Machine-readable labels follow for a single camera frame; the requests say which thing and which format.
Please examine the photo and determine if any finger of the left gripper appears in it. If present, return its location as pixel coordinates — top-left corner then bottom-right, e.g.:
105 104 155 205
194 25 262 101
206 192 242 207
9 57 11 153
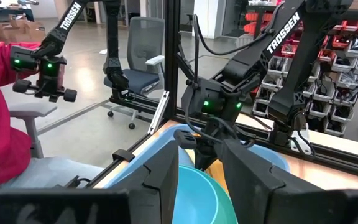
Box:
193 147 220 171

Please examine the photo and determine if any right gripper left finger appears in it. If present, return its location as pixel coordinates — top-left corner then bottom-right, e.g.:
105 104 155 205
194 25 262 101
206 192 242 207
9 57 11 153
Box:
0 139 180 224

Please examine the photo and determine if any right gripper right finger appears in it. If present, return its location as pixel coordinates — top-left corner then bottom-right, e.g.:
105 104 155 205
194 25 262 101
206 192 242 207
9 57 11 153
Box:
220 138 358 224

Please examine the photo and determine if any teal plate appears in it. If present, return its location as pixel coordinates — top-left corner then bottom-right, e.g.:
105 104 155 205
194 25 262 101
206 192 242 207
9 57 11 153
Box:
209 183 239 224

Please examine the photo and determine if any blue plastic tray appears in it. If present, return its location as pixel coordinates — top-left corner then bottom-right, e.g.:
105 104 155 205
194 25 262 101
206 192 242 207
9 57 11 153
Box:
103 123 291 191

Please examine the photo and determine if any blue bowl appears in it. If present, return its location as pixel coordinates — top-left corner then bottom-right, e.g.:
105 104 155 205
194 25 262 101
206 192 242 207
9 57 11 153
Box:
172 164 230 224

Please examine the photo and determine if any gray mesh office chair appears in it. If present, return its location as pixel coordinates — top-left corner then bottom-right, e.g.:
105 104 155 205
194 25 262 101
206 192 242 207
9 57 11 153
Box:
103 17 167 131

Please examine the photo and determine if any parts bin rack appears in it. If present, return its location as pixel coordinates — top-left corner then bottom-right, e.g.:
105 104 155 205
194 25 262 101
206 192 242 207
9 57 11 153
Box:
242 0 358 138

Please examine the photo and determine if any cardboard box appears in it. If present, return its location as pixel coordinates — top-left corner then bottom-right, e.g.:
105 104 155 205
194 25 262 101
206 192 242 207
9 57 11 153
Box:
0 17 47 44

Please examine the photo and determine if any black frame clip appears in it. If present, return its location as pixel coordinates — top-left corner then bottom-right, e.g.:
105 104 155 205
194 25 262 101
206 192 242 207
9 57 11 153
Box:
112 149 135 163

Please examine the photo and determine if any silver frame bracket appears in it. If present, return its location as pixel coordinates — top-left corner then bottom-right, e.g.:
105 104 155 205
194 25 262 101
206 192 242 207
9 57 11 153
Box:
147 90 170 136

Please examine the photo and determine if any black aluminium frame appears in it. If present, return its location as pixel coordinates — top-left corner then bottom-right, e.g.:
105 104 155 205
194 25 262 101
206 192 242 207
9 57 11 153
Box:
54 0 358 190

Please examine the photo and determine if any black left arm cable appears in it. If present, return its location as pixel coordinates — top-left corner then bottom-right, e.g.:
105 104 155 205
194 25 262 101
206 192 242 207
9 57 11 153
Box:
192 14 278 57

